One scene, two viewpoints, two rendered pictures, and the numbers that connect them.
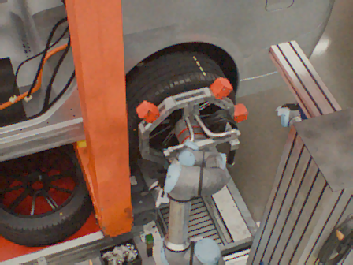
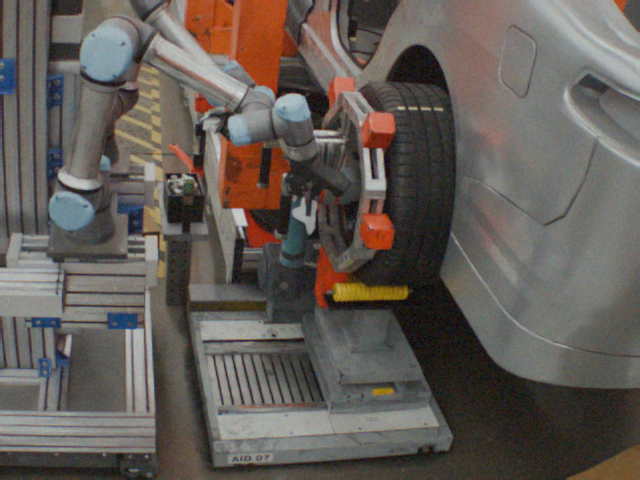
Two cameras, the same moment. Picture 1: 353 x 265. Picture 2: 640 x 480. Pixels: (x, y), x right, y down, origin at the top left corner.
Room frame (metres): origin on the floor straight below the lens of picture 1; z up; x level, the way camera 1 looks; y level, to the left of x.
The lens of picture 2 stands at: (2.14, -2.49, 1.98)
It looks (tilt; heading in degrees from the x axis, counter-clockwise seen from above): 29 degrees down; 97
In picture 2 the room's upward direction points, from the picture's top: 8 degrees clockwise
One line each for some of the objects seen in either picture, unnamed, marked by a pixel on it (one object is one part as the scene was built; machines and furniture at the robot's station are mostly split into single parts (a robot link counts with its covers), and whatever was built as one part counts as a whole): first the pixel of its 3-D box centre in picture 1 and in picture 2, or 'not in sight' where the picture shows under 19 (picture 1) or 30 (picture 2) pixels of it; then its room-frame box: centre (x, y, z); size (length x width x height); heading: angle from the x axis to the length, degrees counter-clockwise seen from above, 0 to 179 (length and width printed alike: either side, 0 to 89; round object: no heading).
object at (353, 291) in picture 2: not in sight; (370, 291); (2.06, -0.14, 0.51); 0.29 x 0.06 x 0.06; 24
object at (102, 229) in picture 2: not in sight; (88, 216); (1.29, -0.64, 0.87); 0.15 x 0.15 x 0.10
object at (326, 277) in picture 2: not in sight; (342, 279); (1.96, -0.05, 0.48); 0.16 x 0.12 x 0.17; 24
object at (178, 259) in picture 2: not in sight; (178, 255); (1.26, 0.31, 0.21); 0.10 x 0.10 x 0.42; 24
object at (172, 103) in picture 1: (187, 128); (347, 182); (1.92, -0.07, 0.85); 0.54 x 0.07 x 0.54; 114
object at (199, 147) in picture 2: not in sight; (199, 133); (1.00, 1.36, 0.30); 0.09 x 0.05 x 0.50; 114
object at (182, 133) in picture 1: (191, 138); (325, 182); (1.86, -0.10, 0.85); 0.21 x 0.14 x 0.14; 24
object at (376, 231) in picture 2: (237, 113); (376, 231); (2.05, -0.35, 0.85); 0.09 x 0.08 x 0.07; 114
